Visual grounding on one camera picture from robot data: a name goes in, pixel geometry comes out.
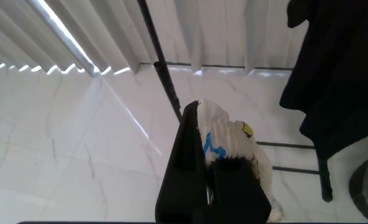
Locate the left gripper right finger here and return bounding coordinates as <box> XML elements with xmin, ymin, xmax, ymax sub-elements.
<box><xmin>207</xmin><ymin>156</ymin><xmax>272</xmax><ymax>223</ymax></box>

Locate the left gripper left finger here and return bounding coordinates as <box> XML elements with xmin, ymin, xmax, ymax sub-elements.
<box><xmin>154</xmin><ymin>100</ymin><xmax>208</xmax><ymax>223</ymax></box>

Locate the white printed garment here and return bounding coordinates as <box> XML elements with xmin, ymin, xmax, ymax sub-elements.
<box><xmin>196</xmin><ymin>98</ymin><xmax>285</xmax><ymax>222</ymax></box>

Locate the black garment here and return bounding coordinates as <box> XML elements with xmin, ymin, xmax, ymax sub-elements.
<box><xmin>279</xmin><ymin>0</ymin><xmax>368</xmax><ymax>160</ymax></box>

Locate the black clothes rack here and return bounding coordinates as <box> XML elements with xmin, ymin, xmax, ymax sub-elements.
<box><xmin>136</xmin><ymin>0</ymin><xmax>334</xmax><ymax>203</ymax></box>

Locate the white curtain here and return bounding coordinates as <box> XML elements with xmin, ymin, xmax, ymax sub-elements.
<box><xmin>0</xmin><ymin>0</ymin><xmax>310</xmax><ymax>78</ymax></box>

